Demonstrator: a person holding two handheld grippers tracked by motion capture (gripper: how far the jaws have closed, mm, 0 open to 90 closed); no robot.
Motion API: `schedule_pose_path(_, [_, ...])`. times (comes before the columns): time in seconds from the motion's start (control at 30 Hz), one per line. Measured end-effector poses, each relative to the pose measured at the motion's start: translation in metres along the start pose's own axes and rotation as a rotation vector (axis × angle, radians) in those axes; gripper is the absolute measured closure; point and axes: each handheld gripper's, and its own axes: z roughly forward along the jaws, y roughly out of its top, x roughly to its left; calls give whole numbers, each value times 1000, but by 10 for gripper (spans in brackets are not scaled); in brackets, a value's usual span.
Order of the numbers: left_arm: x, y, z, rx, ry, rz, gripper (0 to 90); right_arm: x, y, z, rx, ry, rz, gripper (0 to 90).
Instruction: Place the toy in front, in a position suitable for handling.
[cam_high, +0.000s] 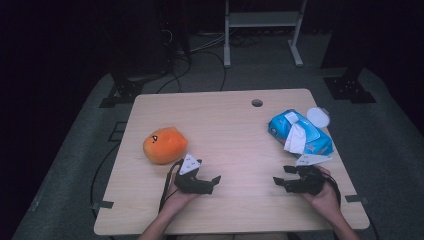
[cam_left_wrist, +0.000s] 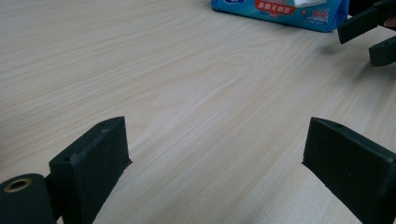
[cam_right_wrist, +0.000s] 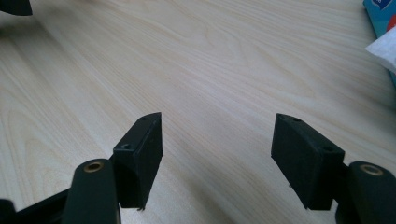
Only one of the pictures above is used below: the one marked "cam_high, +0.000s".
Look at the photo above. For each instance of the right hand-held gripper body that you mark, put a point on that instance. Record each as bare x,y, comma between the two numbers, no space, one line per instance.
308,181

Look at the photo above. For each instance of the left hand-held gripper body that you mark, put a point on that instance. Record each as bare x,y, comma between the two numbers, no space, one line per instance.
191,183

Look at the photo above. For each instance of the white wet wipe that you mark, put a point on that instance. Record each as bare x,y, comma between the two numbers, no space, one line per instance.
295,138

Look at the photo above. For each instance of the blue wet wipes pack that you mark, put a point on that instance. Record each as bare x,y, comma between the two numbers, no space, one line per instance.
316,140

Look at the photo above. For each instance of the orange plush toy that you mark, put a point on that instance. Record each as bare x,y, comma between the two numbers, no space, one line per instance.
165,145

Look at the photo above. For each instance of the person's left hand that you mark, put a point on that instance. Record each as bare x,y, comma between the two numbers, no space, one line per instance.
176,200

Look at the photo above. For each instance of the person's right hand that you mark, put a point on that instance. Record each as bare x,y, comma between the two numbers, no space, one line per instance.
325,201

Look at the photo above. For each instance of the black tape strip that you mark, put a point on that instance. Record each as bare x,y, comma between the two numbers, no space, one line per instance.
356,199
104,204

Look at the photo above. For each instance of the white round lid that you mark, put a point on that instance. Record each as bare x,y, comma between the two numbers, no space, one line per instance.
318,117

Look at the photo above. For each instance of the black stand base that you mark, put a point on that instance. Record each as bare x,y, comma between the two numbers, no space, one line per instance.
125,93
348,90

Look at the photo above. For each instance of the white metal stand frame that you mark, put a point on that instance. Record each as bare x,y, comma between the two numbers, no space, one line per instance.
263,19

